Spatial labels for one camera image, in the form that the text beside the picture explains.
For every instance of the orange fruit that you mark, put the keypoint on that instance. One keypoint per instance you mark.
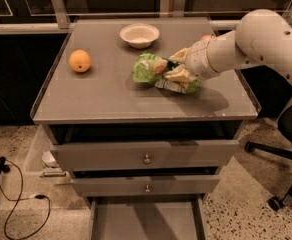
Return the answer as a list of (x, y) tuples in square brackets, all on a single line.
[(80, 61)]

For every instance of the clear plastic storage bin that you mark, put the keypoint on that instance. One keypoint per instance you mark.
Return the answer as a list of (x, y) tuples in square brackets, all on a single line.
[(35, 167)]

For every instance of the red apple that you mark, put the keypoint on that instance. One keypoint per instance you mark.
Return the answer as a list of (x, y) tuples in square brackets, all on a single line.
[(208, 36)]

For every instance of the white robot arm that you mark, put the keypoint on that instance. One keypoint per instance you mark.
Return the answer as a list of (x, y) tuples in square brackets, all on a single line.
[(262, 37)]

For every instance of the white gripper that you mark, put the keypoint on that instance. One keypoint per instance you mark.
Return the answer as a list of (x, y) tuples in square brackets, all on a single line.
[(196, 60)]

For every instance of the grey bottom drawer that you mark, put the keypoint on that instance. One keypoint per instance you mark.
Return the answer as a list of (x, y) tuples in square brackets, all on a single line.
[(170, 217)]

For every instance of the white paper bowl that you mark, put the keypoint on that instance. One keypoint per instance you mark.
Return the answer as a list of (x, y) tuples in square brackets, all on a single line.
[(139, 35)]

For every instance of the metal window bracket left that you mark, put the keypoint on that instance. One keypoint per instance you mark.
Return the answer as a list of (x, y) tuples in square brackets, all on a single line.
[(60, 13)]

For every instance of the grey top drawer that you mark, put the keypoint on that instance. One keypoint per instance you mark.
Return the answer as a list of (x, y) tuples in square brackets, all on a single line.
[(143, 155)]

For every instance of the grey middle drawer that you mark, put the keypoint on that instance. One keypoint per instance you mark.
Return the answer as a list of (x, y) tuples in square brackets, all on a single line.
[(138, 186)]

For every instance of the green rice chip bag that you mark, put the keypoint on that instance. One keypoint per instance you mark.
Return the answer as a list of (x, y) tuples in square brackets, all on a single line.
[(150, 69)]

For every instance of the black office chair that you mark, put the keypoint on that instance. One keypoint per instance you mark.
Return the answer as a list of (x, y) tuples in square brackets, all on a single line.
[(286, 150)]

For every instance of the grey drawer cabinet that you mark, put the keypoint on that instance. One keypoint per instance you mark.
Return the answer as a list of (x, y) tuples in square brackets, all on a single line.
[(104, 104)]

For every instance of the grey drawer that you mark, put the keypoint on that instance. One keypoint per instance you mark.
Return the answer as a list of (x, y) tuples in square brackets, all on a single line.
[(170, 217), (143, 155), (138, 186)]

